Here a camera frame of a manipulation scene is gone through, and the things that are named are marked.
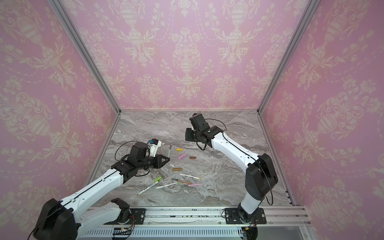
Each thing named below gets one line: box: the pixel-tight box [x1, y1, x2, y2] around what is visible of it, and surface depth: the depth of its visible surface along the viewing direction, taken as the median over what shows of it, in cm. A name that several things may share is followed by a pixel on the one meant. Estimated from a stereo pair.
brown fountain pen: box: [171, 178, 193, 185], surface depth 87 cm
